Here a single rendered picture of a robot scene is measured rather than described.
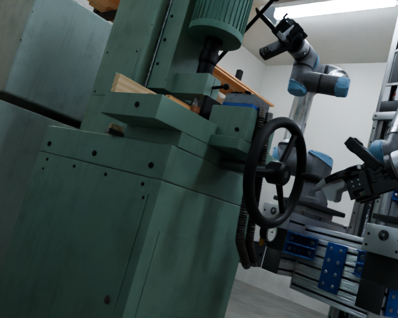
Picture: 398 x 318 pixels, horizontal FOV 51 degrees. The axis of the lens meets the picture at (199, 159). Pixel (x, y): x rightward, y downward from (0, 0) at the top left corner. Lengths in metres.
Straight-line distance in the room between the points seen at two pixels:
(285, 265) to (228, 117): 0.82
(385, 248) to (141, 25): 1.06
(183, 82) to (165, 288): 0.62
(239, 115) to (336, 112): 3.87
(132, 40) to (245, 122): 0.56
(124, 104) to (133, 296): 0.47
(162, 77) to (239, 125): 0.36
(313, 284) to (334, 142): 3.24
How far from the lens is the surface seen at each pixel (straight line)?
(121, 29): 1.56
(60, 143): 1.38
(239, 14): 1.37
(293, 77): 1.65
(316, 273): 1.74
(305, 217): 1.80
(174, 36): 1.41
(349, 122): 4.86
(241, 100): 1.15
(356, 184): 1.11
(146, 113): 1.00
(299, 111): 1.96
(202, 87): 1.29
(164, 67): 1.38
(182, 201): 1.09
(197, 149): 1.10
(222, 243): 1.27
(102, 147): 1.21
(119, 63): 1.48
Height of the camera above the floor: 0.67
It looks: 7 degrees up
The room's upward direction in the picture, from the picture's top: 16 degrees clockwise
